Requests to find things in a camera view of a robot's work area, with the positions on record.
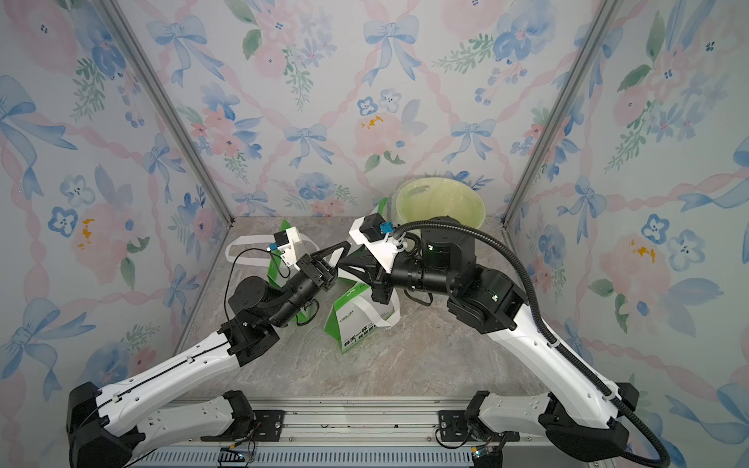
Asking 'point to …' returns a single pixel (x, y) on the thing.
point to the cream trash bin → (421, 198)
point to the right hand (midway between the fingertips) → (345, 258)
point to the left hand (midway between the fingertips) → (349, 245)
